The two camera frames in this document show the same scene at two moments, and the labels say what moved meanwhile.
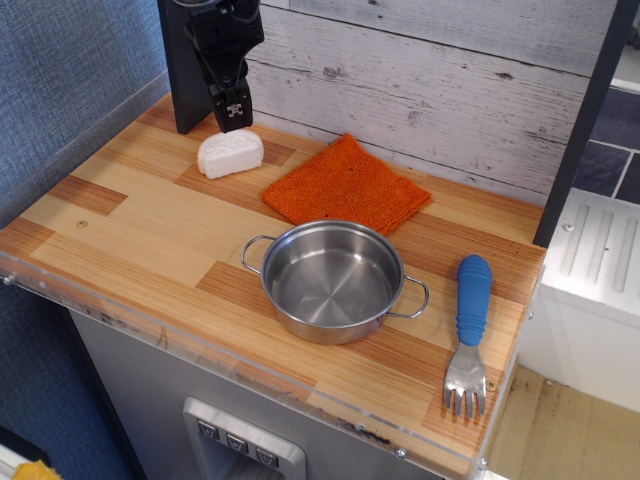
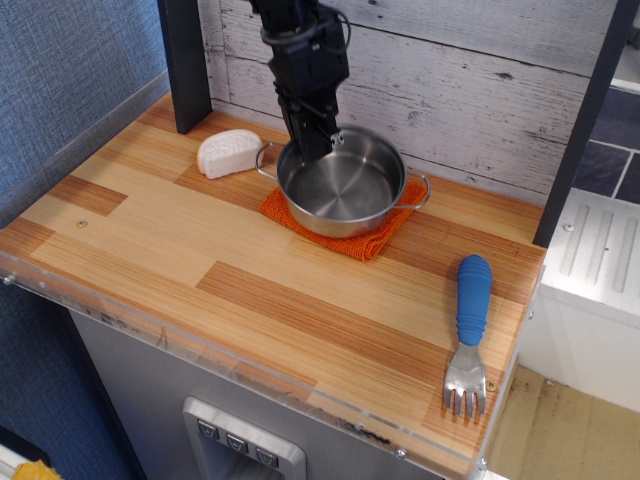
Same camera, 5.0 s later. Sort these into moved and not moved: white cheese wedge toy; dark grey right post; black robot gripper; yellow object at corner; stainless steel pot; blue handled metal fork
Moved: stainless steel pot; black robot gripper
Not moved: blue handled metal fork; yellow object at corner; white cheese wedge toy; dark grey right post
